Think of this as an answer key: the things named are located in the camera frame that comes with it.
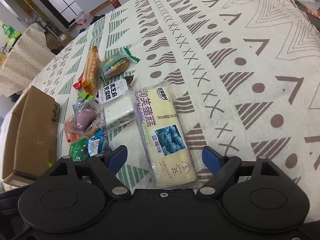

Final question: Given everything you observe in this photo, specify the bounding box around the round biscuit green wrapper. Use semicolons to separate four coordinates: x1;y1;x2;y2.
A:
99;47;140;83

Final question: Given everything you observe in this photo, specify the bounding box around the orange cracker stick package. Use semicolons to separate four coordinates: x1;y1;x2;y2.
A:
81;46;100;96

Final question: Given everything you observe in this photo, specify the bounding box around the blue snack packet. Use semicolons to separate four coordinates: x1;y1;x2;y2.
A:
87;129;109;157

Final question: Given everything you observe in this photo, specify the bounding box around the orange-red snack package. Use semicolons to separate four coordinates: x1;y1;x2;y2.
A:
63;115;83;144

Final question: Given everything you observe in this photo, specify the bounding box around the light green candy wrapper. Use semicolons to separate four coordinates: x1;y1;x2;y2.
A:
76;90;94;102

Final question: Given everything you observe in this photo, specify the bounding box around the red candy bar wrapper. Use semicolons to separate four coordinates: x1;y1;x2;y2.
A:
72;74;83;90

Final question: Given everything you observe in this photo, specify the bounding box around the red white plastic bag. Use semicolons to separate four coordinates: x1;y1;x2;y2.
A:
75;11;93;26

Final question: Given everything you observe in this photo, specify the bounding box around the dark green snack packet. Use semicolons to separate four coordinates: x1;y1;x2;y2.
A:
69;138;88;161

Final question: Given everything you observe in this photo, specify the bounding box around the red oil bottle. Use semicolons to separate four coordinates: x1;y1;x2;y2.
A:
110;0;121;8

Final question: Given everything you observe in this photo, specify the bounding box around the green soda bottle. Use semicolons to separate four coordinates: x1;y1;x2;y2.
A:
1;23;21;50

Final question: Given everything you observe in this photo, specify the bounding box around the yellow blueberry cake package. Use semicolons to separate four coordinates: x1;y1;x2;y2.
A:
132;85;196;189

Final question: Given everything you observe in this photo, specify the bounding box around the table with dotted cloth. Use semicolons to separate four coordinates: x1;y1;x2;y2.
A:
1;23;55;98

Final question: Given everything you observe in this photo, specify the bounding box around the white sesame cake package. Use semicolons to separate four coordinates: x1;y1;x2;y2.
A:
98;75;135;131

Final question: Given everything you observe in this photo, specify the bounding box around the patterned bed cover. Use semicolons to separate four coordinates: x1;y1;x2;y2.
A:
32;0;319;221

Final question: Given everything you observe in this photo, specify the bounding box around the brown cardboard box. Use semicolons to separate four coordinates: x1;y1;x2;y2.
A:
2;86;60;187

